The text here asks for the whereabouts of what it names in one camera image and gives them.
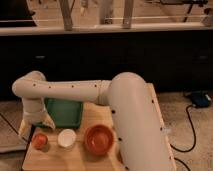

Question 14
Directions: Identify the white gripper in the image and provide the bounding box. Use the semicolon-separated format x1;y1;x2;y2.
18;110;56;140

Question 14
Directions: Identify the red apple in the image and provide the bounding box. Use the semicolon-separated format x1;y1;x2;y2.
31;132;49;150

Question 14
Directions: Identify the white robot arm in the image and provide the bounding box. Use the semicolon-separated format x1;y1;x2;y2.
12;71;176;171

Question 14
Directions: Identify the green plastic tray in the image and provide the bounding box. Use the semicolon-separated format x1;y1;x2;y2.
44;98;83;129

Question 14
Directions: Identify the small white bowl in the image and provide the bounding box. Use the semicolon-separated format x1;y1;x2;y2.
57;129;76;148

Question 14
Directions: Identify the orange bowl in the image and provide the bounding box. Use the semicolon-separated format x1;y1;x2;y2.
84;124;114;156

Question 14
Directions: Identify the blue floor device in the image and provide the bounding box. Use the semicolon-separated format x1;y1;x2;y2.
190;92;211;108

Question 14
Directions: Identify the black cable left floor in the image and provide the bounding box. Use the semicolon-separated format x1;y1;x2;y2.
0;113;31;144

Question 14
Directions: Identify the black cable floor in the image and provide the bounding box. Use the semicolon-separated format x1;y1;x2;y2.
169;104;198;171
0;113;31;144

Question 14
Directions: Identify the black cable right floor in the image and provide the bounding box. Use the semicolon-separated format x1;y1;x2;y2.
169;104;198;171

